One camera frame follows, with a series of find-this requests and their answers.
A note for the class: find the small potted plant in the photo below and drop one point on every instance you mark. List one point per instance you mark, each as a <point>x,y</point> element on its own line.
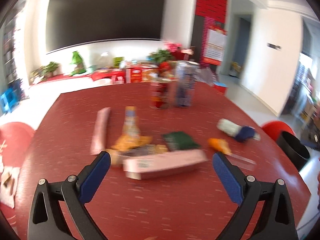
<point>50,67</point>

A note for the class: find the yellow item in doorway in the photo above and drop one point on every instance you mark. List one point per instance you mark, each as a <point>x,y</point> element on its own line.
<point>236,68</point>

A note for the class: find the green snack bag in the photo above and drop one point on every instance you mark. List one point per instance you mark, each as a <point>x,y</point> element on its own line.
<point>78,65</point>

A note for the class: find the white and blue wrapper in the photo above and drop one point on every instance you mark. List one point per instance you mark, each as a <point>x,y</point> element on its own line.
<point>227,126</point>

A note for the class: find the yellow green box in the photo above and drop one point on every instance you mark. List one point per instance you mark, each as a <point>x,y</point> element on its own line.
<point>118,62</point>

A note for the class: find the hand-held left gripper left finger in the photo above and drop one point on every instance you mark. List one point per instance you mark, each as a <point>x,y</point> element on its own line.
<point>96,177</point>

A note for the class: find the tall blue white can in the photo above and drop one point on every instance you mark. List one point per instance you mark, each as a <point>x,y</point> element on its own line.
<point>185,87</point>

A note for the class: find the wall switch panel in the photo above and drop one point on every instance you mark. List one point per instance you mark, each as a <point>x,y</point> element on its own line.
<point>273,46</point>

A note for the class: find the red paper-cut wall decoration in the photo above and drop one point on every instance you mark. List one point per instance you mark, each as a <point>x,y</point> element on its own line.
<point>211,2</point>

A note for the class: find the red round stool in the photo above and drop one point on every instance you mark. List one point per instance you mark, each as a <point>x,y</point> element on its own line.
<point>272,130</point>
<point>15,135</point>

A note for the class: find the long pink wrapper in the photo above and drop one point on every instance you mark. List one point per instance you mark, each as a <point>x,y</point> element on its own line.
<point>100,130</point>

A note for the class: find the blue plastic stool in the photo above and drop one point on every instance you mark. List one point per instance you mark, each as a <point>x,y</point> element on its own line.
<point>10,100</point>

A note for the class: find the short red can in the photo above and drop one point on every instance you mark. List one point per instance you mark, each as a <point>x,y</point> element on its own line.
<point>158,95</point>

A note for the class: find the large black television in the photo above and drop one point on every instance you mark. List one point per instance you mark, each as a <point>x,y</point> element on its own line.
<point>105,12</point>

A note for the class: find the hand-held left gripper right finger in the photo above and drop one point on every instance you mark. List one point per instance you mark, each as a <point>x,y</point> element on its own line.
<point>228,180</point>

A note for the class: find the red box blue lid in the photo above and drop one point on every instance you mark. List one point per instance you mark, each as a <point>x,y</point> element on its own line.
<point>221,88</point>

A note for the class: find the white cloth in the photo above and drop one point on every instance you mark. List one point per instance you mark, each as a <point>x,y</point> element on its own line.
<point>7,187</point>

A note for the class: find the dark green foil packet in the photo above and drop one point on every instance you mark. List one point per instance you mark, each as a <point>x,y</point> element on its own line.
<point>181,141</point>

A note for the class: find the white plastic bag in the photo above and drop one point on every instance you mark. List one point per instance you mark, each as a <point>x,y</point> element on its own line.
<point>105,57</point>

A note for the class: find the red wall calendar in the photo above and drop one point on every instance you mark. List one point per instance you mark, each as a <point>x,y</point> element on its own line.
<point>215,45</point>

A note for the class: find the yellow snack packet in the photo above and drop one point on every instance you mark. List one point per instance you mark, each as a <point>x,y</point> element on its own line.
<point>131,127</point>

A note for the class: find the pink flower bouquet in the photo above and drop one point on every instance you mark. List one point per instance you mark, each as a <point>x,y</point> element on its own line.
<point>172,46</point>

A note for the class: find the pink cardboard box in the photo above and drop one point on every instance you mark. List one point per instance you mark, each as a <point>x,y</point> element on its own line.
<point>162,163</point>

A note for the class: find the green leafy plant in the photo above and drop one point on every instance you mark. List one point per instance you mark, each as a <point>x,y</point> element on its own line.
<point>161,56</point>

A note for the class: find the black round bin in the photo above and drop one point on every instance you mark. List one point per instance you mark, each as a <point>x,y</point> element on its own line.
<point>292,152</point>

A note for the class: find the red white carton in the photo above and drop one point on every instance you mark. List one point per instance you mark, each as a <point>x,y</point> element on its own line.
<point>135,75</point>

